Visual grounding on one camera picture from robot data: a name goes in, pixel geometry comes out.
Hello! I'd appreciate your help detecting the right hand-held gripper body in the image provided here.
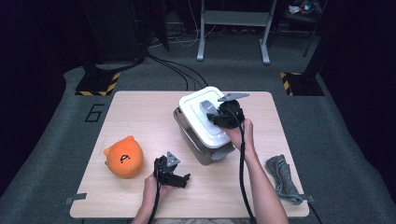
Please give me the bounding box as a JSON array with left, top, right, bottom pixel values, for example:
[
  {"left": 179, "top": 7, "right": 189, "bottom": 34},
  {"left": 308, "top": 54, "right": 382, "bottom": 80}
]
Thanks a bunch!
[{"left": 218, "top": 92, "right": 250, "bottom": 129}]

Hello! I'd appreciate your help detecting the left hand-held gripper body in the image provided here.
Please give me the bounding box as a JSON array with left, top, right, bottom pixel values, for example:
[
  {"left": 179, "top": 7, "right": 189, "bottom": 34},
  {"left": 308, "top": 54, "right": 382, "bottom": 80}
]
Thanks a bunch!
[{"left": 153, "top": 151, "right": 181, "bottom": 187}]

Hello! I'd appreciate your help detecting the white lid with grey handle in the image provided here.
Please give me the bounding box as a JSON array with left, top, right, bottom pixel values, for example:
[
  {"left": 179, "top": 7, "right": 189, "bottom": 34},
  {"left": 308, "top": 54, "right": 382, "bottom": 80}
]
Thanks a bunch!
[{"left": 178, "top": 86, "right": 236, "bottom": 161}]

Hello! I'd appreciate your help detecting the grey transparent storage box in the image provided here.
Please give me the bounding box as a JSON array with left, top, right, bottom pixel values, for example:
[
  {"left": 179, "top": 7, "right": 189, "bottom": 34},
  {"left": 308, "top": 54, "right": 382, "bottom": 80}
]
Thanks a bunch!
[{"left": 173, "top": 106, "right": 236, "bottom": 166}]

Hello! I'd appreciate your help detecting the orange plush toy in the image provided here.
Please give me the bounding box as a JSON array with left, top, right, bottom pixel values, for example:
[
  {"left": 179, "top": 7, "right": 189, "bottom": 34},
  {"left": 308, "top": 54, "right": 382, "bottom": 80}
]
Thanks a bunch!
[{"left": 103, "top": 134, "right": 145, "bottom": 179}]

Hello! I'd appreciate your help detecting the grey towel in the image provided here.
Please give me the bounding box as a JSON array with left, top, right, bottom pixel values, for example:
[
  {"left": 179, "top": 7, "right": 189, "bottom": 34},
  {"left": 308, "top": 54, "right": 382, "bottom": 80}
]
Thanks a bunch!
[{"left": 265, "top": 153, "right": 304, "bottom": 205}]

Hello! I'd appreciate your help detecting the person's left hand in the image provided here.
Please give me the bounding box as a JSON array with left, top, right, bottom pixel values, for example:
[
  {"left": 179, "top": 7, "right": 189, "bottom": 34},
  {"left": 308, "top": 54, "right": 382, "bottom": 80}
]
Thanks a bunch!
[{"left": 143, "top": 173, "right": 172, "bottom": 202}]

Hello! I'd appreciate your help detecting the person's right hand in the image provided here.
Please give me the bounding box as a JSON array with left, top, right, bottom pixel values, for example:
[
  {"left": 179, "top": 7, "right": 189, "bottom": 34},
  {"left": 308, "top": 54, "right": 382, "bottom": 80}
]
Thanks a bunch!
[{"left": 222, "top": 119, "right": 255, "bottom": 153}]

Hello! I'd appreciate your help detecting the black yellow striped stand base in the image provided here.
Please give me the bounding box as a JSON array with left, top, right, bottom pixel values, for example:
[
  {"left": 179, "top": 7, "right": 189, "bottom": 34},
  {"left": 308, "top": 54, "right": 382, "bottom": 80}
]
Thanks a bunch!
[
  {"left": 279, "top": 72, "right": 325, "bottom": 97},
  {"left": 75, "top": 71, "right": 121, "bottom": 97}
]

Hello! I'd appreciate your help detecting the colourful clutter on shelf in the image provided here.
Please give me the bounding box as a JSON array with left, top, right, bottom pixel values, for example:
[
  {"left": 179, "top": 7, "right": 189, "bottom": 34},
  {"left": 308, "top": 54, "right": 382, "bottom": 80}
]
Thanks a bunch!
[{"left": 288, "top": 0, "right": 323, "bottom": 17}]

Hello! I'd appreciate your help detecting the black cabinet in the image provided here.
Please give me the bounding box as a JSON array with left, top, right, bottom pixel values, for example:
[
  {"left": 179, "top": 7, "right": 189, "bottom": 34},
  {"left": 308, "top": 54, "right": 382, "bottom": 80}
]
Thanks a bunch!
[{"left": 82, "top": 0, "right": 148, "bottom": 63}]

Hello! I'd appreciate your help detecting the left hand-held gripper black cable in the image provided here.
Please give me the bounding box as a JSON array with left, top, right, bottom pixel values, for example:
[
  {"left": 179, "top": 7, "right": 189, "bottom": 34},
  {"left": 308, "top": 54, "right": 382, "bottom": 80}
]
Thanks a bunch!
[{"left": 148, "top": 160, "right": 163, "bottom": 224}]

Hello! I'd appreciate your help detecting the hand-held gripper black cable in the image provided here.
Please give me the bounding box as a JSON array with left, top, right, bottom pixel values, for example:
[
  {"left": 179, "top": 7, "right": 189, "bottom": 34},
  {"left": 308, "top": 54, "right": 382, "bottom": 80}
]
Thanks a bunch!
[
  {"left": 148, "top": 160, "right": 163, "bottom": 224},
  {"left": 228, "top": 106, "right": 257, "bottom": 224}
]

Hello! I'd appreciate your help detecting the black floor cable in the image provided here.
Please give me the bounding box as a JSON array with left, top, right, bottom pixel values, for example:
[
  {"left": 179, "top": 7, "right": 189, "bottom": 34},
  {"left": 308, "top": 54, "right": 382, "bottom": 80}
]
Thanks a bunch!
[
  {"left": 147, "top": 53, "right": 190, "bottom": 91},
  {"left": 152, "top": 55, "right": 209, "bottom": 90}
]

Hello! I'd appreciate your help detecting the right hand-held gripper black cable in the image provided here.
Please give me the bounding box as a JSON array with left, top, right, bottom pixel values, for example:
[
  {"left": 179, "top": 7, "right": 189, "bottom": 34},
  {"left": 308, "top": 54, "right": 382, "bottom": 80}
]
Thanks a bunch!
[{"left": 228, "top": 106, "right": 257, "bottom": 224}]

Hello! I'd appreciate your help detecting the white floor cable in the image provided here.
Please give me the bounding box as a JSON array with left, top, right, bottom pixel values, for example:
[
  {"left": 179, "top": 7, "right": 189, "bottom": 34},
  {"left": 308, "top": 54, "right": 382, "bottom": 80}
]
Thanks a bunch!
[{"left": 172, "top": 0, "right": 219, "bottom": 49}]

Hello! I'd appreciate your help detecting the white metal desk frame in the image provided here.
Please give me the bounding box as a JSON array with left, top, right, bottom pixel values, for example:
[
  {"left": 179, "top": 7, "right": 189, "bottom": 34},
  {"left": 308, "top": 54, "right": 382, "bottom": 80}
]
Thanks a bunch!
[{"left": 196, "top": 0, "right": 278, "bottom": 65}]

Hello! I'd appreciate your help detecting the thin black cable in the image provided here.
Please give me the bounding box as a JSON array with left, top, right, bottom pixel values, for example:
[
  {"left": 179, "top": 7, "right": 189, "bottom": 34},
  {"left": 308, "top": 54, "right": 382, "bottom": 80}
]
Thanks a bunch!
[{"left": 307, "top": 201, "right": 323, "bottom": 224}]

